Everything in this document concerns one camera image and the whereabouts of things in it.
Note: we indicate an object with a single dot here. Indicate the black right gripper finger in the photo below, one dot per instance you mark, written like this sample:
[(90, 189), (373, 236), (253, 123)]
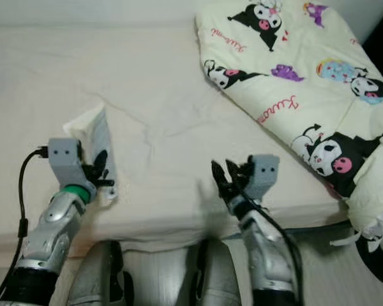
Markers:
[(234, 176), (221, 183)]

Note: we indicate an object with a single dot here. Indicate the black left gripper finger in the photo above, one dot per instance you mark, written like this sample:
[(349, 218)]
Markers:
[(100, 164)]

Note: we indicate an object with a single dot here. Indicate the cream book with blue print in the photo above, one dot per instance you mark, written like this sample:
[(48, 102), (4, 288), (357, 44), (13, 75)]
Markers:
[(92, 127)]

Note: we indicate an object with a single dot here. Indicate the cream cartoon print quilt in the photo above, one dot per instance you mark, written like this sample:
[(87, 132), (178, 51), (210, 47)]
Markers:
[(300, 83)]

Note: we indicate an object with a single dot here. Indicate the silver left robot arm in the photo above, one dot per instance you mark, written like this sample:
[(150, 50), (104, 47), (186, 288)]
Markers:
[(51, 236)]

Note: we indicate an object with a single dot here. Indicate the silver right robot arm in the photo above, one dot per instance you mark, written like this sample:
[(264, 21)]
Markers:
[(268, 255)]

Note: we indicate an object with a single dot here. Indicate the silver robot right leg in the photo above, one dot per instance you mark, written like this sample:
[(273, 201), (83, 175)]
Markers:
[(217, 280)]

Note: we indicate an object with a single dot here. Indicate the silver robot leg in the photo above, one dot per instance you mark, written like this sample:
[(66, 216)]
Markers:
[(92, 280), (217, 280)]

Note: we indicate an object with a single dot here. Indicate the mattress with cream sheet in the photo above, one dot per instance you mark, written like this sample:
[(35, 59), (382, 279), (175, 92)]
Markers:
[(153, 83)]

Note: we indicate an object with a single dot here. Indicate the silver robot left leg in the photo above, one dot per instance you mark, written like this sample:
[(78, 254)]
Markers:
[(92, 280)]

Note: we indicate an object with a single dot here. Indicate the silver robot torso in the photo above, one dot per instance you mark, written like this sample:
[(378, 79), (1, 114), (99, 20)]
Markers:
[(156, 280)]

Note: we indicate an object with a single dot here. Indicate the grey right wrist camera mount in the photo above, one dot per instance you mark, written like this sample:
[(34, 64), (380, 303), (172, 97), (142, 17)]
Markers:
[(265, 172)]

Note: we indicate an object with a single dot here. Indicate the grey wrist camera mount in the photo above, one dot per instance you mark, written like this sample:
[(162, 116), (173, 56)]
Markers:
[(265, 172), (65, 158)]

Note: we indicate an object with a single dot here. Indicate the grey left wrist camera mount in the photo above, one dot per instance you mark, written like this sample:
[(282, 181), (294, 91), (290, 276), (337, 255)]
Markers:
[(65, 158)]

